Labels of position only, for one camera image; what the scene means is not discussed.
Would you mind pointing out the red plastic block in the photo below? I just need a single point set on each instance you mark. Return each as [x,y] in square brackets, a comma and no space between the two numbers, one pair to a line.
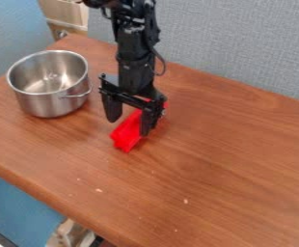
[125,135]

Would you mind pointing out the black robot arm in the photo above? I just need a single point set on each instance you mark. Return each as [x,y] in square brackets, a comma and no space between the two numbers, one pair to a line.
[134,28]

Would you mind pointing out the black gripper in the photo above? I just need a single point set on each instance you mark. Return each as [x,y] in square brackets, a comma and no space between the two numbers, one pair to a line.
[132,87]

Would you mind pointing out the white frame under table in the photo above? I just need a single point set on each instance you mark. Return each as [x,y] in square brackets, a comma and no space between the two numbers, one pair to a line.
[70,234]

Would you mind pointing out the beige wooden cabinet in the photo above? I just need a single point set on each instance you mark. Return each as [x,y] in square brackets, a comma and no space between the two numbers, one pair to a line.
[66,17]

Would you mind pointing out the stainless steel pot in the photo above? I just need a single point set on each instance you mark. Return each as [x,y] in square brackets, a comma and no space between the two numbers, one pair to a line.
[50,83]

